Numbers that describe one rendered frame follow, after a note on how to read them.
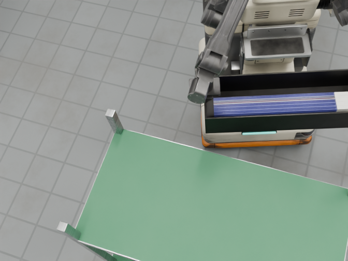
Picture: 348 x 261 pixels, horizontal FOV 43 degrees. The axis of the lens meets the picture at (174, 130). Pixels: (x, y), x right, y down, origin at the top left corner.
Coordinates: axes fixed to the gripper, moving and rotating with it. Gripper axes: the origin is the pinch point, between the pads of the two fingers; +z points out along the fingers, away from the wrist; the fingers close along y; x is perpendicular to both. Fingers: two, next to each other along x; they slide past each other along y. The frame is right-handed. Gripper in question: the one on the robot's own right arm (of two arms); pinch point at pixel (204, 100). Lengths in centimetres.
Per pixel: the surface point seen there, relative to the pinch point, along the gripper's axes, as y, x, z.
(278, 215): 23.6, -37.3, 15.9
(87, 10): -82, 141, 108
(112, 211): -34, -34, 16
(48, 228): -92, -16, 112
